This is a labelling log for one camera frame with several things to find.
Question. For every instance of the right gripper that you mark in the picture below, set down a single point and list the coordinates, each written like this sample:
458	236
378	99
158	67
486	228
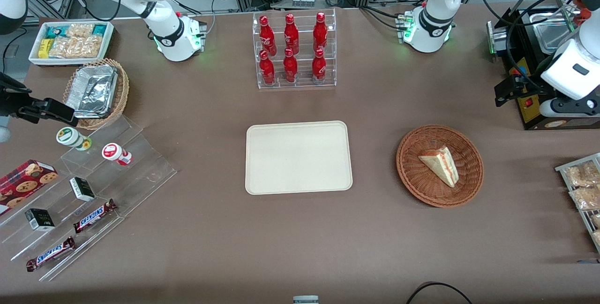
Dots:
10	102

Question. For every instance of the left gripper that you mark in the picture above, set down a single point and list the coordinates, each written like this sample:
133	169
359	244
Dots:
532	86

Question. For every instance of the triangular sandwich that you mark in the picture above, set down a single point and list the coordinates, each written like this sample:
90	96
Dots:
440	165

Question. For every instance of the aluminium foil tray stack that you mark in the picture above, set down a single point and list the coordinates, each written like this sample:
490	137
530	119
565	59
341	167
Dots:
93	90

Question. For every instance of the light wicker basket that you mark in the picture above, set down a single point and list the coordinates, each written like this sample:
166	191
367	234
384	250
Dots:
123	90

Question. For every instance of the tray of packaged snacks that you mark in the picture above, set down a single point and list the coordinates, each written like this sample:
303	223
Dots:
565	169

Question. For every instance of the brown wicker basket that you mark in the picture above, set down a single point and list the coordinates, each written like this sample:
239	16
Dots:
422	182

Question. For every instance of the beige plastic tray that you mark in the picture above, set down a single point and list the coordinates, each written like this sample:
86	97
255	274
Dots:
298	158

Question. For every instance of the black food warmer machine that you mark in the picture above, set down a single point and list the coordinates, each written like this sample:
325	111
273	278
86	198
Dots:
532	116

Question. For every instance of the green lid yogurt cup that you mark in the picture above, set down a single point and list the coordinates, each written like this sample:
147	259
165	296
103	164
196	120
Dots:
70	137

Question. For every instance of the white snack bin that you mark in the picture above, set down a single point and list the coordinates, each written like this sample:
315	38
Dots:
33	57

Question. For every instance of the steel warmer pan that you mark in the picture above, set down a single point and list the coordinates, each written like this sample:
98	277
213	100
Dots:
553	36

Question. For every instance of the yellow snack packet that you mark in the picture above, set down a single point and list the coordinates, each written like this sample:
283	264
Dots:
44	48

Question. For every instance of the clear cracker bag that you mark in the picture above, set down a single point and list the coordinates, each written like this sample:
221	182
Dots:
75	47
79	30

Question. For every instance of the red plaid cookie box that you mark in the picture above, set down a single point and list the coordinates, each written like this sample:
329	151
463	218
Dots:
26	184

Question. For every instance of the red lid yogurt cup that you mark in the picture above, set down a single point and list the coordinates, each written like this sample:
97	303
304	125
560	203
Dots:
114	152

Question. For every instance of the green snack packet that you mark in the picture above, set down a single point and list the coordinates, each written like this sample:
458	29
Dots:
55	32

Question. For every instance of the small black box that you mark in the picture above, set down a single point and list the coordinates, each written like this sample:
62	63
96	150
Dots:
40	219
82	189

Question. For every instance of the teal snack packet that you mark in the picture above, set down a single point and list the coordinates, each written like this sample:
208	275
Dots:
100	29

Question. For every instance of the clear pastry bag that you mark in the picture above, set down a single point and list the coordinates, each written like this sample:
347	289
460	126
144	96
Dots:
586	198
596	220
583	175
597	237

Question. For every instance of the clear acrylic stepped shelf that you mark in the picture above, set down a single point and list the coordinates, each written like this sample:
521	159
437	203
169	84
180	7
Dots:
140	172

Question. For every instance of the Snickers bar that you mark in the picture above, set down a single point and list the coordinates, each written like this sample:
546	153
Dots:
50	254
93	216

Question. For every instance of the small blue object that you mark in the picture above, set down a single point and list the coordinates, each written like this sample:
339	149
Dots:
588	261

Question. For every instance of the red cola bottle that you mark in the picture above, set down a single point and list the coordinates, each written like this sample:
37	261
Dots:
318	67
320	32
267	69
266	34
290	67
291	34

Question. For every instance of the clear acrylic bottle rack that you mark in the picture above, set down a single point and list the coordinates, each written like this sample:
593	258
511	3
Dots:
302	79

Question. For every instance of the small grey device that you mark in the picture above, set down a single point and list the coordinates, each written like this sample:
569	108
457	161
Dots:
305	300

